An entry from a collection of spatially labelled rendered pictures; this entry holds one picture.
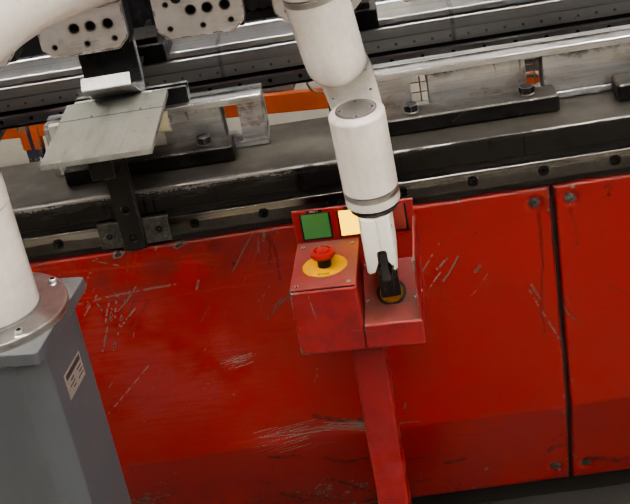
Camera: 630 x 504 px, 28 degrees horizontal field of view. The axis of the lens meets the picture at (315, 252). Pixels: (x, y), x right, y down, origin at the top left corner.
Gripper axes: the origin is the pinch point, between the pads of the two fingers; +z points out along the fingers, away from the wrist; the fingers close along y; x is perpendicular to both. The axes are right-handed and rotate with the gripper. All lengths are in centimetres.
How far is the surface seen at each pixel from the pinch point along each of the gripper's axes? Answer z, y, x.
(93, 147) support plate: -26, -13, -43
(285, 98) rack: 60, -194, -32
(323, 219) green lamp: -7.4, -10.4, -9.1
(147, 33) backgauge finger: -25, -59, -39
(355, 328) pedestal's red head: 3.0, 6.2, -6.2
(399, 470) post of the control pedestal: 35.9, 4.5, -4.2
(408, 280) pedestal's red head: 1.6, -2.4, 3.0
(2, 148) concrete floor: 98, -272, -154
